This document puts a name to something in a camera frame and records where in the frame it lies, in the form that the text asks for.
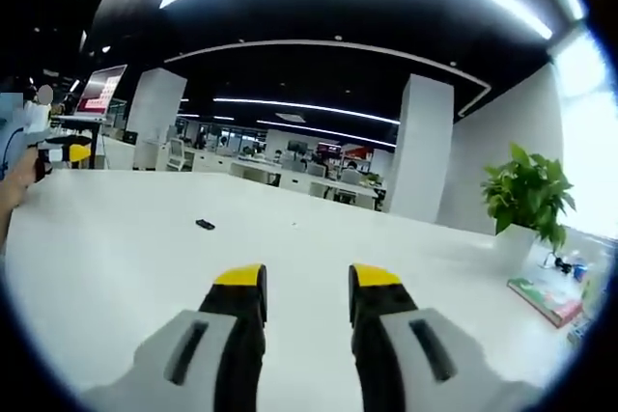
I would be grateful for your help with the dark hanging ceiling board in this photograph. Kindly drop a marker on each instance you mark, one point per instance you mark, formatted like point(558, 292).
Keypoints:
point(130, 7)

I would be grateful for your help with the row of white office desks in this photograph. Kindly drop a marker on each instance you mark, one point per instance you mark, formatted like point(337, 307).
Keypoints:
point(289, 175)

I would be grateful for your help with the small black desk item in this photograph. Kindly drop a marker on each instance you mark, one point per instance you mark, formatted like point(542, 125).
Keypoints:
point(563, 265)

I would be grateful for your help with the green potted plant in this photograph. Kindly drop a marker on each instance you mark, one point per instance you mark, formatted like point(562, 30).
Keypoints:
point(528, 190)

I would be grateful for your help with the laptop with pink screen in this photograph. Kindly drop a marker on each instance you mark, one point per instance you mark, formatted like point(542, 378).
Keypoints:
point(99, 91)

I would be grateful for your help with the black plastic buckle socket part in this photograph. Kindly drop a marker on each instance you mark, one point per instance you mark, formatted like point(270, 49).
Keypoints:
point(210, 225)

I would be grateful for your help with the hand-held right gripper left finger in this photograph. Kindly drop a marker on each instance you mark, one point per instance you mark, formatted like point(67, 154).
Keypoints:
point(193, 359)

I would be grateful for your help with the white plant pot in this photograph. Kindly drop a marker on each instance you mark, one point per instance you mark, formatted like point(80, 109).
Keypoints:
point(516, 243)

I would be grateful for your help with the green packet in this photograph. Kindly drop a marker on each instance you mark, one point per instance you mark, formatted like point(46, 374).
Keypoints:
point(589, 306)

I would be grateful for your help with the white office chair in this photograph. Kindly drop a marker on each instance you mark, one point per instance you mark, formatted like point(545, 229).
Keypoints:
point(178, 154)

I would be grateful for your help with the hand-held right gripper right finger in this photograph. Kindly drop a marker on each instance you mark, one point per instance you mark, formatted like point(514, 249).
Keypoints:
point(425, 359)

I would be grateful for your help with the white square pillar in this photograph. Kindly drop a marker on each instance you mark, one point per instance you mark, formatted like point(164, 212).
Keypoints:
point(154, 118)
point(420, 151)

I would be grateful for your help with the green and red book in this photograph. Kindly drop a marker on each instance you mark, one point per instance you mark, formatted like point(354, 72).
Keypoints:
point(545, 298)

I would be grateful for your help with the black-legged stand table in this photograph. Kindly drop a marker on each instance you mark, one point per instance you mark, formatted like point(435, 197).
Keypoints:
point(79, 120)

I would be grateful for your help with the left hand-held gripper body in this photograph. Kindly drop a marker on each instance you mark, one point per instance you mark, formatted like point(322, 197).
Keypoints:
point(39, 125)

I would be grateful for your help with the person's left hand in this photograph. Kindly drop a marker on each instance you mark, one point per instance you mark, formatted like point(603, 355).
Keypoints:
point(21, 175)

